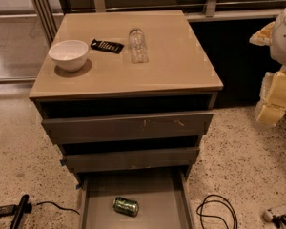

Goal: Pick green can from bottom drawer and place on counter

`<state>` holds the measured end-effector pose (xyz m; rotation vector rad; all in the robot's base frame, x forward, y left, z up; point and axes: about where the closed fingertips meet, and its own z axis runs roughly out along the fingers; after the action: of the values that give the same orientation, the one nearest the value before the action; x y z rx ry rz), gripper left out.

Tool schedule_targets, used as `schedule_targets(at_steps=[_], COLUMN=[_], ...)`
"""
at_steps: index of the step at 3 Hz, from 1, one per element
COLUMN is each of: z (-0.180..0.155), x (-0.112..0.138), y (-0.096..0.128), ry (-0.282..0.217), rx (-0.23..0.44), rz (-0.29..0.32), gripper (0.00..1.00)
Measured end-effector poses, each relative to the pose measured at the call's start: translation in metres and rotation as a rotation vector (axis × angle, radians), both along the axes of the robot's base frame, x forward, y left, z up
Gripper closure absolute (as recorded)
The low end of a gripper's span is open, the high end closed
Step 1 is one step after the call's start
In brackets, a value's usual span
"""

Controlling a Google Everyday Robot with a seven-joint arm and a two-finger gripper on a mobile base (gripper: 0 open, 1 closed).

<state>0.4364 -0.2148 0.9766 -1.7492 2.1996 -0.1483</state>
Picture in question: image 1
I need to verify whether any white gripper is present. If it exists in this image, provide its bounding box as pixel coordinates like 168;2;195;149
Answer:
249;22;286;127

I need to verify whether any green soda can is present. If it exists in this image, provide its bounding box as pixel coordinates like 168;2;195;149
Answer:
112;197;139;217

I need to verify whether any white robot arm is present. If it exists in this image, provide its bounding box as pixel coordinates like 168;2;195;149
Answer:
249;8;286;128

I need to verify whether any grey drawer cabinet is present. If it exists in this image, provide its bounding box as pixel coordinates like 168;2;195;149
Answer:
29;10;224;229

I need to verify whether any grey bottom drawer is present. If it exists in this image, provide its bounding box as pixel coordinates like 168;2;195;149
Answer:
79;167;194;229

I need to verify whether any grey drawer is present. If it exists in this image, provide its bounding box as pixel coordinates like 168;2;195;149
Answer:
42;112;213;144
64;147;199;173
79;167;194;229

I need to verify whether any grey middle drawer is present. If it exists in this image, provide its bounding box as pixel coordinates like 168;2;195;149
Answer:
64;147;199;173

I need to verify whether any grey top drawer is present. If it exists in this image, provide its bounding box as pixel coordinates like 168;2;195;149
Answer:
42;112;213;144

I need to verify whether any clear plastic bottle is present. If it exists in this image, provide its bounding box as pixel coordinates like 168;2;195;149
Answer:
129;28;149;63

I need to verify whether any white power strip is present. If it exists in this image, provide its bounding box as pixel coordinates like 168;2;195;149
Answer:
263;204;286;222

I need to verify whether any black snack packet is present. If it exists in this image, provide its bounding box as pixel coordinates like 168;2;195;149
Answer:
91;39;124;54

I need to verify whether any white ceramic bowl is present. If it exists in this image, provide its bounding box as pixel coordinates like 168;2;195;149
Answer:
49;40;89;72

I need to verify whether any black bar device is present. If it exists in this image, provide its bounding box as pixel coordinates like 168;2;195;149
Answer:
10;194;32;229

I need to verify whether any black coiled cable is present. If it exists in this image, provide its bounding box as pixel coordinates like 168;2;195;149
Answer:
195;194;239;229

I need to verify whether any black power adapter with cable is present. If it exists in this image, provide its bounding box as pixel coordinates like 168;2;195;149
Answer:
0;201;78;218

